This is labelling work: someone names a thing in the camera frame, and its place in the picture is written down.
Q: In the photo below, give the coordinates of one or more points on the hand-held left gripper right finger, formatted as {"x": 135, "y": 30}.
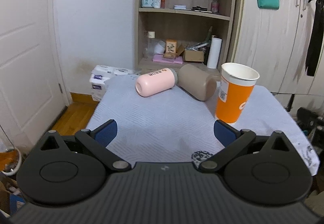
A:
{"x": 224, "y": 134}

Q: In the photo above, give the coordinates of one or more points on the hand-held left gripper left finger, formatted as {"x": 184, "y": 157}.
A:
{"x": 107, "y": 134}

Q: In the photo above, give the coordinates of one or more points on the beige cup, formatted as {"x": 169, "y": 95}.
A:
{"x": 197, "y": 82}

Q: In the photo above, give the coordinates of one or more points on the pink bottle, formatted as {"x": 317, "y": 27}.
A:
{"x": 154, "y": 83}

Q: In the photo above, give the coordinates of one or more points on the orange paper cup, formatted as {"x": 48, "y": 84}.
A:
{"x": 232, "y": 102}

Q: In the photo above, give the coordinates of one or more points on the white plastic cup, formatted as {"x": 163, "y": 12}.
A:
{"x": 159, "y": 48}

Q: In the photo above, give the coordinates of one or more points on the white tissue pack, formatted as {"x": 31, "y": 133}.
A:
{"x": 102, "y": 69}
{"x": 97, "y": 87}
{"x": 123, "y": 71}

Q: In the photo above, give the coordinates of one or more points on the blue-grey quilted table cloth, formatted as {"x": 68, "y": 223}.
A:
{"x": 157, "y": 122}

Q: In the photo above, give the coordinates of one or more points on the white paper roll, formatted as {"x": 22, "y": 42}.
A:
{"x": 214, "y": 53}

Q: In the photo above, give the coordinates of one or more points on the small cardboard box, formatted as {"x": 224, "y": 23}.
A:
{"x": 193, "y": 56}

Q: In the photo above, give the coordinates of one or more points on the black equipment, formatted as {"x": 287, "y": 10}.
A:
{"x": 310, "y": 122}

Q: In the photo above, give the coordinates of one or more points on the pink flat box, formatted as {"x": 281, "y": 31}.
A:
{"x": 167, "y": 59}

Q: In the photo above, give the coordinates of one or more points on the dark green bottle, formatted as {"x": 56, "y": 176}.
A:
{"x": 209, "y": 36}

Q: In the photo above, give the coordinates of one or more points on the clear bottle with beige cap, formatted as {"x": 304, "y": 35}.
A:
{"x": 149, "y": 44}

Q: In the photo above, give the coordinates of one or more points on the brown flower print box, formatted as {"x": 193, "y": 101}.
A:
{"x": 170, "y": 48}

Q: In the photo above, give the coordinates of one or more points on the light wooden wardrobe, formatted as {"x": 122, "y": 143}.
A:
{"x": 273, "y": 44}

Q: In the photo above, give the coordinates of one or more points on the white door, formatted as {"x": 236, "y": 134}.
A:
{"x": 25, "y": 61}

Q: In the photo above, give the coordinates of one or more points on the large cardboard box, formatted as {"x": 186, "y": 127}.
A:
{"x": 8, "y": 196}

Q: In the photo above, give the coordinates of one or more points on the wooden bookshelf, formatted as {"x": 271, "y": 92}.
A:
{"x": 184, "y": 12}

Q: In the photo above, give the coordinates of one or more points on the pink glass jar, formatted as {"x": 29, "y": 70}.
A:
{"x": 215, "y": 6}

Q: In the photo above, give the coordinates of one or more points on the white flat tin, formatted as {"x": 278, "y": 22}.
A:
{"x": 180, "y": 7}

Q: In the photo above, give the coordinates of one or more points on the small orange bottle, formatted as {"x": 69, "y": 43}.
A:
{"x": 163, "y": 1}

